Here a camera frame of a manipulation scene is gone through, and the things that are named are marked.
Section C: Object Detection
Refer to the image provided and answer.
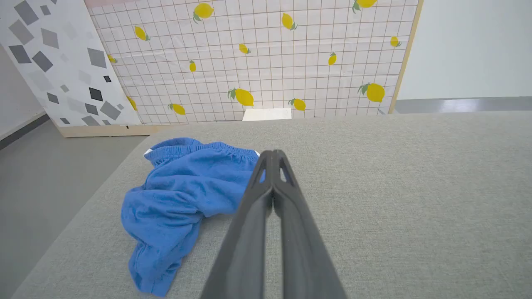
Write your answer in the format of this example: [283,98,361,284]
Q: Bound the white rectangular box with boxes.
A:
[242,108,292,122]

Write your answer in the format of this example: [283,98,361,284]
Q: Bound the blue shorts with white stripe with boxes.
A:
[121,137,266,298]

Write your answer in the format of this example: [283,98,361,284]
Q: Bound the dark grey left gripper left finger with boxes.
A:
[199,150,274,299]

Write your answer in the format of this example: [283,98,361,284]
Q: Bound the grey terrazzo pattern backdrop panel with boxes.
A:
[0,0,142,127]

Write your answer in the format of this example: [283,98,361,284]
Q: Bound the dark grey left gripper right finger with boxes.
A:
[273,149,348,299]

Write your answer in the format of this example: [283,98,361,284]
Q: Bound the lemon print grid backdrop panel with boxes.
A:
[84,0,420,125]

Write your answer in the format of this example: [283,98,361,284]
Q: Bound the grey fabric sofa cushion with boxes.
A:
[10,111,532,299]

